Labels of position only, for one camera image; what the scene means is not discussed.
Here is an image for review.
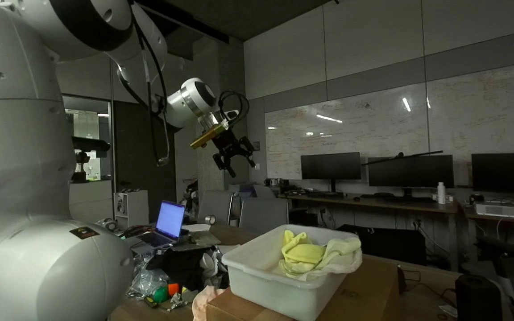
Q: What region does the white bottle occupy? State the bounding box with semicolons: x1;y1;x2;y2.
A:
436;180;448;207

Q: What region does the clear plastic bag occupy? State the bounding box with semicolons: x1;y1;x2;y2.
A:
127;260;172;299

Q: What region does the cream white cloth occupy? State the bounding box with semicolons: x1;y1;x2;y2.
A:
277;235;365;282

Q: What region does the black office chair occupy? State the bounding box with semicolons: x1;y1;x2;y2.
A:
475;233;514;321

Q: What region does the green ball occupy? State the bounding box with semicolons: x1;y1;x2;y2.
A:
152;285;170;305

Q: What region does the grey chair back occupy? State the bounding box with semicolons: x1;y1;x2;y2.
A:
238;196;293;233
199;189;236;226

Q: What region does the white plastic bin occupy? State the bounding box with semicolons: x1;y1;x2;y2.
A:
220;223;365;321

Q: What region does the small black monitor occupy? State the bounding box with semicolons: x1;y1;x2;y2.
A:
300;151;365;194

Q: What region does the wide black monitor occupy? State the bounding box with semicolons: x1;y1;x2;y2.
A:
368;153;456;200
470;151;514;194

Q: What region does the white device box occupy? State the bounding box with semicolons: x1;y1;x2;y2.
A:
473;201;514;219

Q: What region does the peach printed shirt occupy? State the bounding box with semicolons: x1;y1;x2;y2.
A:
190;285;229;321

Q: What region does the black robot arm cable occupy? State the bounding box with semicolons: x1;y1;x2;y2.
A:
131;16;252;167

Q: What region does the long wooden desk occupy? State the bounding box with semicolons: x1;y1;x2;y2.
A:
286;194;514;232

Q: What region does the white cabinet box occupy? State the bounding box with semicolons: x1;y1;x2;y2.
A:
113;189;152;232

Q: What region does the large black cylinder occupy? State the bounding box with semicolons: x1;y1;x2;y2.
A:
454;273;506;321

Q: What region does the black computer tower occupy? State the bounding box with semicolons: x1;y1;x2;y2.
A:
361;226;431;267

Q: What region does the open laptop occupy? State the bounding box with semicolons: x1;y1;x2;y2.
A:
140;200;190;246

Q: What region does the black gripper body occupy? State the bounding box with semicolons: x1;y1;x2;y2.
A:
211;130;254;162

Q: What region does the yellow cloth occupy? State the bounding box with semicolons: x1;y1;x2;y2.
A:
279;228;331;276

